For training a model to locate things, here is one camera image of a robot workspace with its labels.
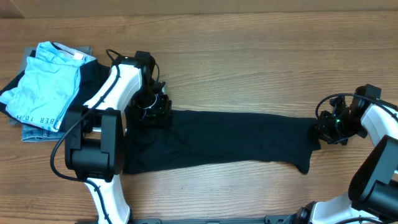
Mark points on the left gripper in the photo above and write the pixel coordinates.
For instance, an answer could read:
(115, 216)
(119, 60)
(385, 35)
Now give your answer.
(163, 111)

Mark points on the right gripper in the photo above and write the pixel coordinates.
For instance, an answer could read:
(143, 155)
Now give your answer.
(324, 128)

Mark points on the black t-shirt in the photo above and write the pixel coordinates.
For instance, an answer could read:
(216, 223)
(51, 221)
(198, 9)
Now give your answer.
(197, 138)

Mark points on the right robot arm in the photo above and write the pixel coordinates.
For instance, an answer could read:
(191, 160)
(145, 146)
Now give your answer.
(372, 193)

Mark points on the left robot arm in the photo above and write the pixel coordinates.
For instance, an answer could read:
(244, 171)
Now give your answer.
(94, 141)

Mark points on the black folded garment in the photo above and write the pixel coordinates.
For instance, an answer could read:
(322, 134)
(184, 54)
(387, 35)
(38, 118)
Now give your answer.
(102, 72)

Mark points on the grey folded garment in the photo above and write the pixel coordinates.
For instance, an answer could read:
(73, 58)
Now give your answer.
(87, 86)

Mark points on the light blue folded t-shirt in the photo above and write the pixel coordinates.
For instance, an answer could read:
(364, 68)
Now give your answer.
(50, 83)

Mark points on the folded blue jeans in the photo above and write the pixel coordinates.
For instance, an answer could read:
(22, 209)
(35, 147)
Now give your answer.
(33, 134)

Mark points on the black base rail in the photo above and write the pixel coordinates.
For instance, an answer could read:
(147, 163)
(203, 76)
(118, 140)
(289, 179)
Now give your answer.
(268, 219)

